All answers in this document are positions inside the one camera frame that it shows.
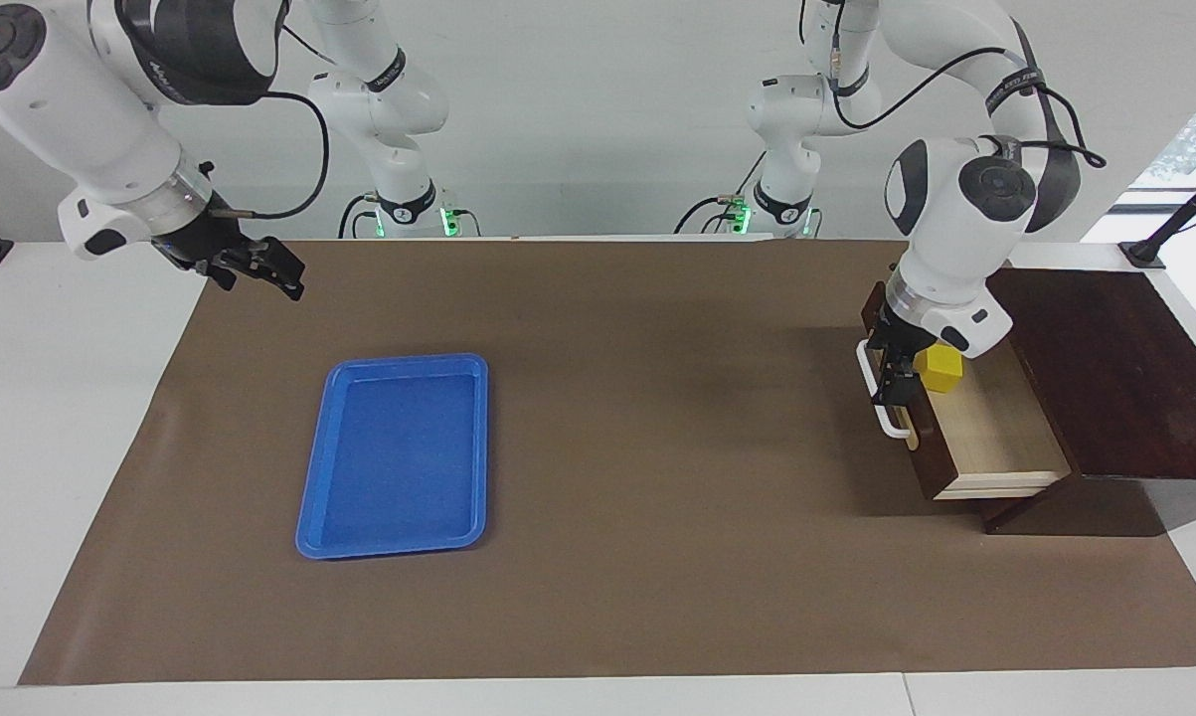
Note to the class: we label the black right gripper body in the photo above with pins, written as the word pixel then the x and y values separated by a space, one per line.
pixel 200 244

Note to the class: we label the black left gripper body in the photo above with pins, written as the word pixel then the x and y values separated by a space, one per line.
pixel 901 328

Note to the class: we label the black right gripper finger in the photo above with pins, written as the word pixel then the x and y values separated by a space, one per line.
pixel 222 273
pixel 274 267

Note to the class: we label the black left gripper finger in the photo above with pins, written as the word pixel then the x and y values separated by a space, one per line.
pixel 911 378
pixel 886 376

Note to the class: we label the yellow block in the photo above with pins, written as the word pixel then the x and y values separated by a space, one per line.
pixel 943 370

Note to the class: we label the wooden drawer with dark front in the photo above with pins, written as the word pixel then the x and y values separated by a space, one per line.
pixel 995 428

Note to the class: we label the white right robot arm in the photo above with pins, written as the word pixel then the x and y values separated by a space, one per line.
pixel 81 119

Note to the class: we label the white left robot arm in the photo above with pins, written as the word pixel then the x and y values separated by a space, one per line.
pixel 955 199

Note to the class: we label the dark wooden cabinet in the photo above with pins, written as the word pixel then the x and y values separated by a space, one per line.
pixel 1124 378

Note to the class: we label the blue plastic tray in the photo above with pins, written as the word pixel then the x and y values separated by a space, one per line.
pixel 399 457

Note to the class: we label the brown table mat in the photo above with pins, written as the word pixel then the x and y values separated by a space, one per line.
pixel 657 547

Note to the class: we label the black angled stand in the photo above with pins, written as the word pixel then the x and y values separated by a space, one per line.
pixel 1179 214

